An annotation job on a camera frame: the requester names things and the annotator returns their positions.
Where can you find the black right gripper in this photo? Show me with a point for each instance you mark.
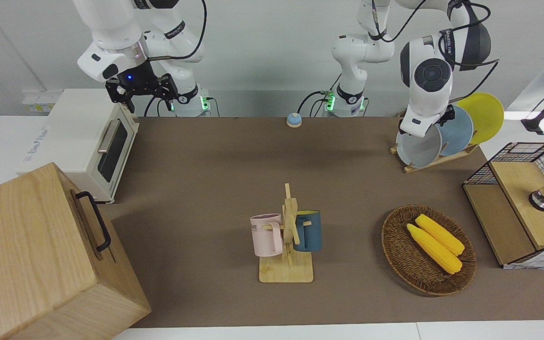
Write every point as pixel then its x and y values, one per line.
pixel 137 78

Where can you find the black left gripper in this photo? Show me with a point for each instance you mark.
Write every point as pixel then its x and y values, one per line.
pixel 447 115

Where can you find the gray plate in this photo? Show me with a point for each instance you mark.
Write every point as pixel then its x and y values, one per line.
pixel 418 151

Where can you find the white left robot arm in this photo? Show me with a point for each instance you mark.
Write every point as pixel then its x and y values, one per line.
pixel 425 75

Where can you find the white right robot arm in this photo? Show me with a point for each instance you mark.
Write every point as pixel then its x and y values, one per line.
pixel 111 28

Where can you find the light blue plate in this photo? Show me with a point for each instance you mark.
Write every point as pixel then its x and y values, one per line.
pixel 458 134

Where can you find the wooden plate rack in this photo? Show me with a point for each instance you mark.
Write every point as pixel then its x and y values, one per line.
pixel 451 156

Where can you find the yellow plate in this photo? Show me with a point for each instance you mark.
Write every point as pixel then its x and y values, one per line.
pixel 489 118

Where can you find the white toaster oven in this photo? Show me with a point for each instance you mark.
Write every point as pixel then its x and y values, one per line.
pixel 71 137

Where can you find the brown table mat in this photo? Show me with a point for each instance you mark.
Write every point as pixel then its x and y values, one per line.
pixel 196 189

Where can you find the yellow corn cob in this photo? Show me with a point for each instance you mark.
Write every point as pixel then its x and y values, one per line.
pixel 439 233
pixel 435 250

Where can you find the small blue call bell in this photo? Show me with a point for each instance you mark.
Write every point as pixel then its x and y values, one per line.
pixel 293 120

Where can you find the brown wicker basket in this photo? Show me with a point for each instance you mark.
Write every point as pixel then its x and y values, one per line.
pixel 409 264

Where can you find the dark blue mug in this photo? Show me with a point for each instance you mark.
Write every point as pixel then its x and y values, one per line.
pixel 310 231

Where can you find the pink mug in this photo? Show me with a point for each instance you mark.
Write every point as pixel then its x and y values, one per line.
pixel 265 236

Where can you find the large wooden box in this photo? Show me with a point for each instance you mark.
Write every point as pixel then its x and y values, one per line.
pixel 31 255

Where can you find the wooden mug tree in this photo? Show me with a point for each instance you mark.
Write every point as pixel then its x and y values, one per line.
pixel 286 271

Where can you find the white wall power strip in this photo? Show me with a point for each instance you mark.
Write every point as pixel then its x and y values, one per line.
pixel 40 101

